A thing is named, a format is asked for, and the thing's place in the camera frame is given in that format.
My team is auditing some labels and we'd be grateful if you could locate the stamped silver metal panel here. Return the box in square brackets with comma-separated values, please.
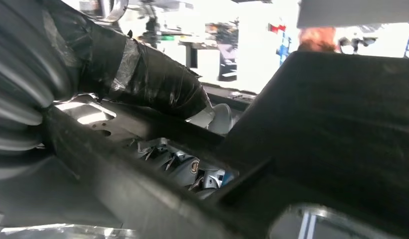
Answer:
[54, 96, 236, 141]

